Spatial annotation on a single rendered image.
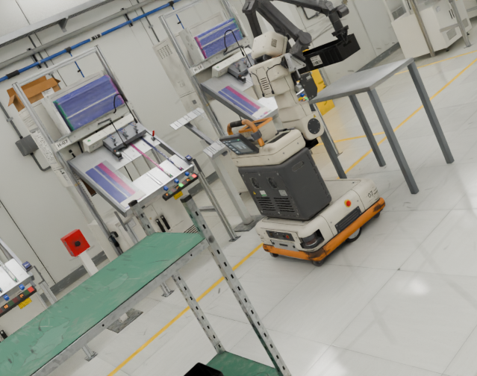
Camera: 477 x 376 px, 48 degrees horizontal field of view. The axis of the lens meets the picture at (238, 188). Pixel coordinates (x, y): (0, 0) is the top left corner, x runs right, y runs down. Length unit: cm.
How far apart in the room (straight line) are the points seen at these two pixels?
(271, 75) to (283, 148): 49
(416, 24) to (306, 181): 476
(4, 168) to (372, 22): 606
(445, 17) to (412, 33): 44
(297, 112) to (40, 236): 328
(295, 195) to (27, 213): 329
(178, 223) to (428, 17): 454
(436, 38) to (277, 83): 446
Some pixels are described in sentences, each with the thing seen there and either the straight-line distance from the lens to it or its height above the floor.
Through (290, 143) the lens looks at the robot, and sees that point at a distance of 319.
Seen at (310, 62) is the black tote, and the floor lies 107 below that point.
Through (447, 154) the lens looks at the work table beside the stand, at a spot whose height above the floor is 7.
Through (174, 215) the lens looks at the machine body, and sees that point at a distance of 449.
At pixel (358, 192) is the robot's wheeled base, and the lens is 346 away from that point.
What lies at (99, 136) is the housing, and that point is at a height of 126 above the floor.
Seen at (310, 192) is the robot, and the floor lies 43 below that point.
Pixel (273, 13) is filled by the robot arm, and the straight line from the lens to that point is 343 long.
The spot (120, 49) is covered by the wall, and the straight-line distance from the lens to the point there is 638.
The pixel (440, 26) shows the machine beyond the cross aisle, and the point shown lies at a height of 34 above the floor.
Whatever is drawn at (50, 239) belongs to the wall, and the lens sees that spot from 582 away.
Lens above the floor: 148
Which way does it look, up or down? 15 degrees down
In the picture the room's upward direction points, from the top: 28 degrees counter-clockwise
